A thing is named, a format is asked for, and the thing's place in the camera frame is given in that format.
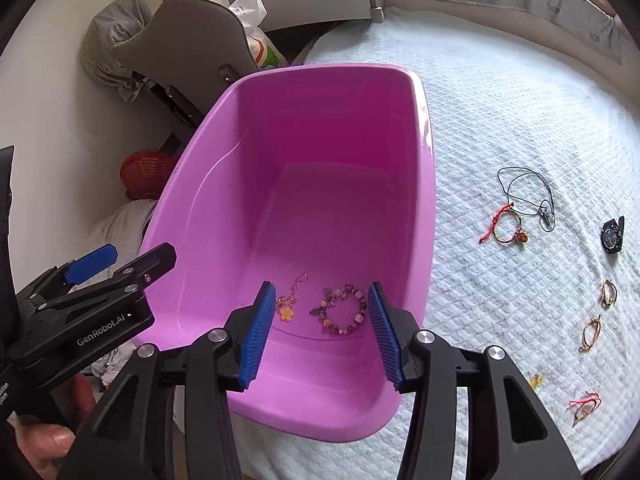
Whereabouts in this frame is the black cord necklace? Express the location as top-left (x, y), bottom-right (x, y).
top-left (497, 166), bottom-right (558, 233)

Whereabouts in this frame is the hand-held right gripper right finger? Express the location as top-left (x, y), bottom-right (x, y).
top-left (367, 280), bottom-right (583, 480)

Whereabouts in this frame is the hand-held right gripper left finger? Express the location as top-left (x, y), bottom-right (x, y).
top-left (57, 280), bottom-right (278, 480)

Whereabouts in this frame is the black wristwatch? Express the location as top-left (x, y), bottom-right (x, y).
top-left (601, 216), bottom-right (626, 256)

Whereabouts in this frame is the red plastic basket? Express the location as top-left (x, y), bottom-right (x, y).
top-left (120, 150), bottom-right (180, 198)

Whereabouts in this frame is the white quilted bedspread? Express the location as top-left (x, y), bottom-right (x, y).
top-left (227, 7), bottom-right (640, 480)

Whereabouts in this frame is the red string bracelet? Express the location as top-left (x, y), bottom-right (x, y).
top-left (566, 391), bottom-right (602, 428)

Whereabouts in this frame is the grey clothing pile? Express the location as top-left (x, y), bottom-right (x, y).
top-left (82, 199), bottom-right (161, 281)

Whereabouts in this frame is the flower charm chain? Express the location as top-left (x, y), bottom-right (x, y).
top-left (276, 274), bottom-right (310, 322)

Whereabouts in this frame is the person's left hand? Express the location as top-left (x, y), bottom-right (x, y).
top-left (0, 372), bottom-right (98, 480)

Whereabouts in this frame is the grey chair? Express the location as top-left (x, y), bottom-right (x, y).
top-left (110, 0), bottom-right (261, 131)

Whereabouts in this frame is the white plastic bag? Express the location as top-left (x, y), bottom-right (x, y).
top-left (229, 0), bottom-right (290, 71)

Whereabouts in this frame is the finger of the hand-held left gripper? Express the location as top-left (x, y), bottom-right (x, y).
top-left (35, 242), bottom-right (178, 311)
top-left (15, 244), bottom-right (119, 307)

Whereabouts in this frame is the pink plastic basin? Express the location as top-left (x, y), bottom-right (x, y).
top-left (131, 62), bottom-right (435, 443)

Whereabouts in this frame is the striped grey cloth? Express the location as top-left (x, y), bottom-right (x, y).
top-left (81, 0), bottom-right (156, 103)

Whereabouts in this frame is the pink beaded bracelet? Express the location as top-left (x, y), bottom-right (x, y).
top-left (309, 284), bottom-right (371, 336)

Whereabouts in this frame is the red woven charm bracelet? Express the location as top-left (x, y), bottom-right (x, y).
top-left (479, 202), bottom-right (530, 249)

